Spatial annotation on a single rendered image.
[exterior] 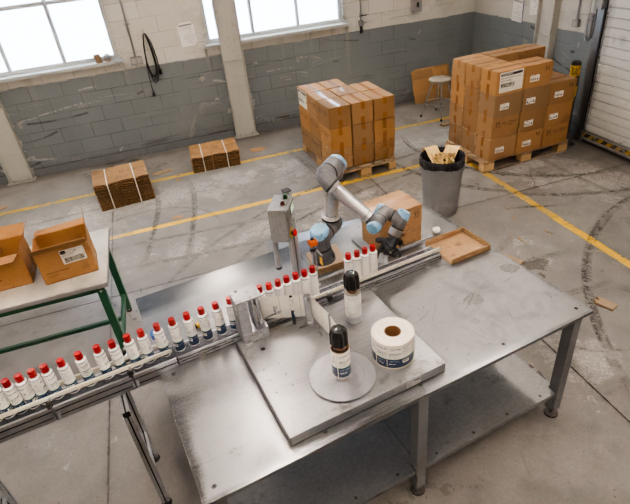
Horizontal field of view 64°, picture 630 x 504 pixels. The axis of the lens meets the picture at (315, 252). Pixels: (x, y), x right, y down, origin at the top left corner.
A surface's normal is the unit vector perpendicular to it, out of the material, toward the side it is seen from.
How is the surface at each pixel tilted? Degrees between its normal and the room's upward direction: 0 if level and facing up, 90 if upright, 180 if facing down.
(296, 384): 0
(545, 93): 90
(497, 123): 89
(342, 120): 91
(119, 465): 0
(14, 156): 90
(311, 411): 0
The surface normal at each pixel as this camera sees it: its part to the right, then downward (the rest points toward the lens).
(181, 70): 0.32, 0.50
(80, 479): -0.10, -0.83
